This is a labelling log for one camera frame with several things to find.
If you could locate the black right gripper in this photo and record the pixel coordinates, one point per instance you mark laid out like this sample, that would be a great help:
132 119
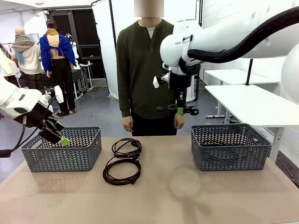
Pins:
180 81

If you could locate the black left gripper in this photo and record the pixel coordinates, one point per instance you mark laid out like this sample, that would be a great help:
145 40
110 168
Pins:
38 117

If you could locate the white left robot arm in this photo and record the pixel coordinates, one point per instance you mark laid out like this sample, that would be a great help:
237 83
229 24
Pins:
14 100

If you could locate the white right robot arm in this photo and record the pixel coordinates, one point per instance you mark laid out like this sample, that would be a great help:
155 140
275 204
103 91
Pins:
210 35

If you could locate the person's right forearm olive sleeve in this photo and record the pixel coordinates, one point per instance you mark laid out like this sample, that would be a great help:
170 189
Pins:
125 98

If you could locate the person's left hand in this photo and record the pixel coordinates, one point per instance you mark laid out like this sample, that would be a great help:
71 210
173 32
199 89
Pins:
179 121

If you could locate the person's right hand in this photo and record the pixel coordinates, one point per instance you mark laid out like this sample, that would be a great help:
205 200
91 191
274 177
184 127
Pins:
127 122

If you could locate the grey plastic lattice basket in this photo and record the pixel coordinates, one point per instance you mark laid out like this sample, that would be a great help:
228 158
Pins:
233 158
60 158

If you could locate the person in olive henley shirt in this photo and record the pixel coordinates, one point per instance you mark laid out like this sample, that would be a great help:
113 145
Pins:
144 70

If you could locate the small white desk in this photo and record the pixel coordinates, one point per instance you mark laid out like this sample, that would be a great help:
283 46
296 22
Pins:
233 75

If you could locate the large white desk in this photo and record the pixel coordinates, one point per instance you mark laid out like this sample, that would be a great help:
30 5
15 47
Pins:
245 102

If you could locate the white cluttered work table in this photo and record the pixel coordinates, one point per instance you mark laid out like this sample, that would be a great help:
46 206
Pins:
81 70

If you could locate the mannequin with blue shirt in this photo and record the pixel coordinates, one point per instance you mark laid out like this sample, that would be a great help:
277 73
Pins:
46 49

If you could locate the mannequin with white jacket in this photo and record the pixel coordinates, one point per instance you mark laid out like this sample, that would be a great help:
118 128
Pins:
5 63

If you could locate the white black humanoid figure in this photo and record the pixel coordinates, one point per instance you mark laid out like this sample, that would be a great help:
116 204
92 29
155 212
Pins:
74 46

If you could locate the black light stand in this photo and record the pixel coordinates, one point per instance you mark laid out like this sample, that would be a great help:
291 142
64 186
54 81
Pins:
200 11

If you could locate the white backdrop screen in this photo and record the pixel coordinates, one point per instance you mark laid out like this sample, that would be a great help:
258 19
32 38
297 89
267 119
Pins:
105 46

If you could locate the mannequin with patterned scarf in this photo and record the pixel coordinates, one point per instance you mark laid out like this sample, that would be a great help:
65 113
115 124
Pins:
23 42

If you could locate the black double door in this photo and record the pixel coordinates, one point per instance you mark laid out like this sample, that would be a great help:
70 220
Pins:
86 35

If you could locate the black backdrop stand pole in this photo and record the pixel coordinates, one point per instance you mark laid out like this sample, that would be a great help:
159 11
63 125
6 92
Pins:
112 23

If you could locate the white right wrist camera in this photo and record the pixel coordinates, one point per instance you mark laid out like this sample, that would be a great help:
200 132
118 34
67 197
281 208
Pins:
156 82

